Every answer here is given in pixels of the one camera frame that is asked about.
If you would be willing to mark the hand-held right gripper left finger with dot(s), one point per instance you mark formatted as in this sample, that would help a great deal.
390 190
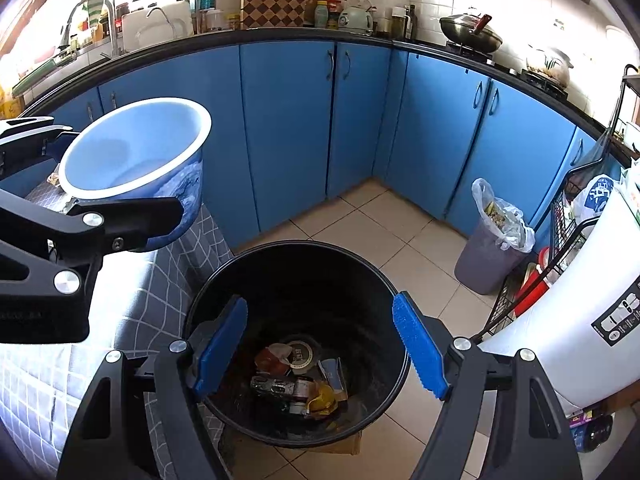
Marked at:
220 350

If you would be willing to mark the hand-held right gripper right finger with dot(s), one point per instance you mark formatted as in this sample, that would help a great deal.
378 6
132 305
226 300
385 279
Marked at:
420 345

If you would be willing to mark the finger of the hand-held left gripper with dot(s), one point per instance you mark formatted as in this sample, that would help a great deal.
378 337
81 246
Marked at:
130 222
30 142

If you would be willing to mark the orange paper carton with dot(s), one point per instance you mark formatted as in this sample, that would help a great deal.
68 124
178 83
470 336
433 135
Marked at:
270 360

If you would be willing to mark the silver blister pack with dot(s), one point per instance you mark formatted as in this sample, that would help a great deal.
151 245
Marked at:
270 387

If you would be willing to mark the black round bin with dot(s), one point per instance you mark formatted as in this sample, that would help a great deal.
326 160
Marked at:
310 280

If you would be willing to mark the grey trash can with liner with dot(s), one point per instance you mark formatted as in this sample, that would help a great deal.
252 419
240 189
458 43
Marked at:
487 260

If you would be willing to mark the grey checked tablecloth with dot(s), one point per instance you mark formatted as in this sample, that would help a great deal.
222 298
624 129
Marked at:
150 280

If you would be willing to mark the green dish tray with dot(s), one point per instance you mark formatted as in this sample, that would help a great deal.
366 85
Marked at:
40 75

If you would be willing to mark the round labelled cup lid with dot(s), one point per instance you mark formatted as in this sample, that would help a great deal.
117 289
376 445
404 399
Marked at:
302 355

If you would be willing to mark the small printed box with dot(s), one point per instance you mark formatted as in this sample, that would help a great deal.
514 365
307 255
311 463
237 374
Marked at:
334 377

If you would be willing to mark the red plastic basin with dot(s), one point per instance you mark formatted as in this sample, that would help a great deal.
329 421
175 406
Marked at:
532 285

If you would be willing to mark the steel kitchen faucet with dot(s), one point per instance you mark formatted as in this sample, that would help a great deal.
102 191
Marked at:
107 15

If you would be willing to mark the white plastic tub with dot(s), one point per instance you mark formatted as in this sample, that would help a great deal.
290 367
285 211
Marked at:
150 27

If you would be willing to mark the white cylindrical appliance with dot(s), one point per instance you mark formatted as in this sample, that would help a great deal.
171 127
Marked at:
590 300

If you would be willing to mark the blue kitchen cabinets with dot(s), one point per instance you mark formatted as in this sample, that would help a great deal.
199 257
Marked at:
290 135

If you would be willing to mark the dark plastic bottle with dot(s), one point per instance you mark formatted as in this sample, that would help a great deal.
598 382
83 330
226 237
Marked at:
592 432

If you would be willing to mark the white printed plastic bag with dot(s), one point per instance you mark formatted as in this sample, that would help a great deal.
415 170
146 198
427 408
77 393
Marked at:
595 197

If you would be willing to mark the black kitchen countertop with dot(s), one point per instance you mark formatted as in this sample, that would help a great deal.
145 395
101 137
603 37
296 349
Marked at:
300 34

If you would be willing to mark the yellow lidded jar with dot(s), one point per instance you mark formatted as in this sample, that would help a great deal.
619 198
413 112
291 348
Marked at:
322 15

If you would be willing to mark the black gas stove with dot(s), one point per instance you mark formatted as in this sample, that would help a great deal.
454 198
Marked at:
545 87

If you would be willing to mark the pale green kettle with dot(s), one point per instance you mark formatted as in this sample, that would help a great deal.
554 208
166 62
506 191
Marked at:
356 17

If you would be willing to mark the dark wok with lid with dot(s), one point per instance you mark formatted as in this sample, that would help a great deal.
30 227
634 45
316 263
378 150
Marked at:
470 30

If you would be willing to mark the dark oil bottle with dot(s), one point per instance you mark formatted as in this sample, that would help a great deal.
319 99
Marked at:
411 22

